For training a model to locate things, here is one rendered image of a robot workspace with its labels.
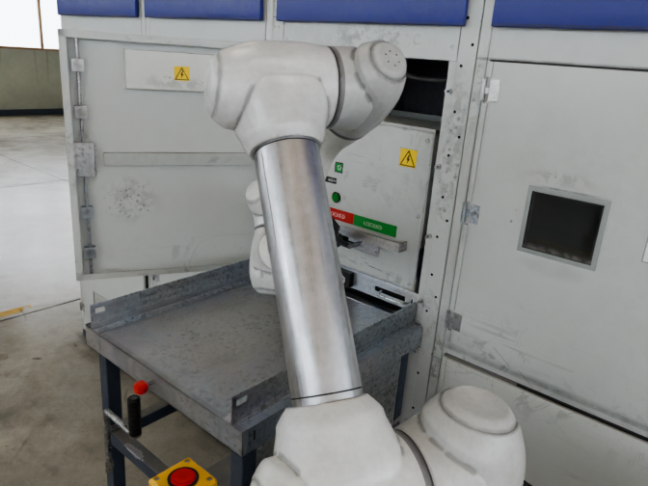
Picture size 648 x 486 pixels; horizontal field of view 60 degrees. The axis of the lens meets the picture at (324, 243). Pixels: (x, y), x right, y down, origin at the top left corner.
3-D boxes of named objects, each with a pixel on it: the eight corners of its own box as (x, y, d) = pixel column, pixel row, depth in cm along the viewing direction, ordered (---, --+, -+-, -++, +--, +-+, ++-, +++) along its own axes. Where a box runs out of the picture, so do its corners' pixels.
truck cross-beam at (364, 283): (417, 313, 164) (419, 294, 162) (285, 262, 197) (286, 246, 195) (425, 309, 168) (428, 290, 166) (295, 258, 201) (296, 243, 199)
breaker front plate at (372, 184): (411, 296, 165) (432, 132, 150) (292, 252, 194) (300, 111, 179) (414, 295, 166) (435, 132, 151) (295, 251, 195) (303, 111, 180)
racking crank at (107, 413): (102, 471, 151) (95, 373, 141) (113, 465, 153) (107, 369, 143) (135, 505, 140) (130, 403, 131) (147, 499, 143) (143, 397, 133)
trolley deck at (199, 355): (242, 457, 112) (242, 432, 110) (86, 343, 150) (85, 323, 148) (419, 345, 162) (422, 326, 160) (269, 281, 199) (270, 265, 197)
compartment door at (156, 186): (76, 273, 181) (58, 28, 158) (264, 259, 205) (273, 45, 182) (76, 281, 175) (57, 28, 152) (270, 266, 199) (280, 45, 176)
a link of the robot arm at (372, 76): (367, 83, 106) (301, 80, 101) (415, 22, 90) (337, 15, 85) (381, 146, 103) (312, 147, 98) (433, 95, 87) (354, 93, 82)
